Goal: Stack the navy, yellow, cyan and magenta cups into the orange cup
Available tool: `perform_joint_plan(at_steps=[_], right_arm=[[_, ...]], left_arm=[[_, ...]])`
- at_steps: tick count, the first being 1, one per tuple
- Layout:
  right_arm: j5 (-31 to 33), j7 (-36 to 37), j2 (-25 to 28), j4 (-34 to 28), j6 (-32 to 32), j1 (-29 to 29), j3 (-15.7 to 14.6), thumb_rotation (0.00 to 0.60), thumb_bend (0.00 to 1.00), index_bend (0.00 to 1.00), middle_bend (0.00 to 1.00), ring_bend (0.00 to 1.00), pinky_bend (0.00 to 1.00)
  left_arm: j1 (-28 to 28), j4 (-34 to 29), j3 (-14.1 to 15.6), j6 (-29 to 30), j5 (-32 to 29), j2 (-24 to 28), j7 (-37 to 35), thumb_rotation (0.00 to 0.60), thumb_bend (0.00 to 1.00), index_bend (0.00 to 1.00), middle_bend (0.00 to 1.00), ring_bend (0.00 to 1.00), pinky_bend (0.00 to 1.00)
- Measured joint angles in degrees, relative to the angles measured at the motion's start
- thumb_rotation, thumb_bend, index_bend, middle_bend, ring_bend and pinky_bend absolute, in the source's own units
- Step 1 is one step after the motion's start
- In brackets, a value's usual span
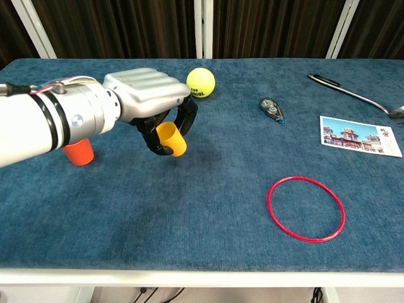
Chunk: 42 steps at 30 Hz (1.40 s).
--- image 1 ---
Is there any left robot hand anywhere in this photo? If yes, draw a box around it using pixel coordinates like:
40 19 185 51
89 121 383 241
102 68 199 157

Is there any yellow plastic cup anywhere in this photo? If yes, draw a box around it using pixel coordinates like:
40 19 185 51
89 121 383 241
156 122 187 158

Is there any yellow tennis ball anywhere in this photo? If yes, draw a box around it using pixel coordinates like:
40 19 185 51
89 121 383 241
186 67 217 99

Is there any dark brown curtain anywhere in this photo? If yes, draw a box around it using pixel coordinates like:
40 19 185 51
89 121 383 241
31 0 196 60
337 0 404 59
0 0 40 70
211 0 343 59

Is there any orange plastic cup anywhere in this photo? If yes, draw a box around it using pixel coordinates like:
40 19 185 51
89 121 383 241
62 138 95 167

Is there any blue table cloth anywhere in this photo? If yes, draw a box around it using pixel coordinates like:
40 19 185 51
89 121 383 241
0 58 404 273

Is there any clear correction tape dispenser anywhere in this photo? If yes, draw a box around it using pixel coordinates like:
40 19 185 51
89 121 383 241
258 97 285 125

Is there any white table leg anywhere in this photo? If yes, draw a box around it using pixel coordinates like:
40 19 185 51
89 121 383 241
75 287 95 303
321 287 340 303

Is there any building photo postcard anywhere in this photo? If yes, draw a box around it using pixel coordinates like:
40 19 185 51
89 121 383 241
319 115 403 158

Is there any white frame post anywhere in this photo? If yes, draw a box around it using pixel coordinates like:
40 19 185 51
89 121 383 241
194 0 214 59
11 0 57 59
326 0 360 59

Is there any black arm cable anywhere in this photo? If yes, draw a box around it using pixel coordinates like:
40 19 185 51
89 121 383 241
0 82 34 95

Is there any red plastic ring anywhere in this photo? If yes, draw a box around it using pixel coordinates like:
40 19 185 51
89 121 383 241
267 176 346 244

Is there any steel ladle black handle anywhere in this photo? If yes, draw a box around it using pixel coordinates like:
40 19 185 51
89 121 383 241
307 74 404 119

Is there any black floor cable bundle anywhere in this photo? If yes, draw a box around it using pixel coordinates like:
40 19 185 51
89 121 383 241
135 287 186 303

